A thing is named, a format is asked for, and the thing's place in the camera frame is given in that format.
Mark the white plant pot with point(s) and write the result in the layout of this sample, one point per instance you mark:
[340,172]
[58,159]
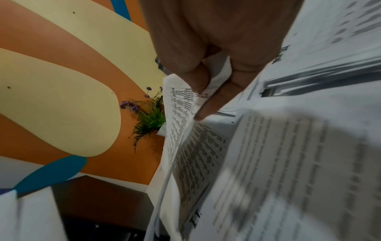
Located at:
[162,130]

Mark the white paper sheet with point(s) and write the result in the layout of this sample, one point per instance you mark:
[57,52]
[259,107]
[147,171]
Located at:
[26,216]

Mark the green plant with purple flowers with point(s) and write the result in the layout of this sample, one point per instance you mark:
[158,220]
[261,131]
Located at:
[150,116]

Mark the printed newspaper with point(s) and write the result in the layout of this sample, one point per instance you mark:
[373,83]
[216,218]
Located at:
[282,164]

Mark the person's right hand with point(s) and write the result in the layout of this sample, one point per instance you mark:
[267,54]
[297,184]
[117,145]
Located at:
[220,30]

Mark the dark brown wooden cabinet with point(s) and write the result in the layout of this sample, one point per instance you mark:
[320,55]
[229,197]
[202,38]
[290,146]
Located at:
[104,204]

